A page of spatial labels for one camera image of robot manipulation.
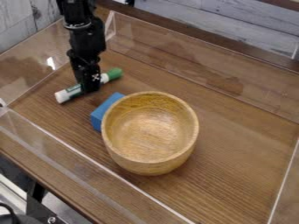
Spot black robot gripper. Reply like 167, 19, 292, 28
56, 0, 106, 94

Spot green and white marker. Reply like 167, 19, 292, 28
54, 67, 122, 104

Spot brown wooden bowl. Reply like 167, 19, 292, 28
101, 91, 200, 176

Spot blue foam block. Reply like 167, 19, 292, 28
89, 92, 124, 132

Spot clear acrylic tray wall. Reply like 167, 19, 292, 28
0, 12, 299, 224

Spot black metal table bracket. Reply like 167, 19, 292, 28
25, 181, 60, 224

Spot black cable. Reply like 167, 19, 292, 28
0, 202, 21, 224

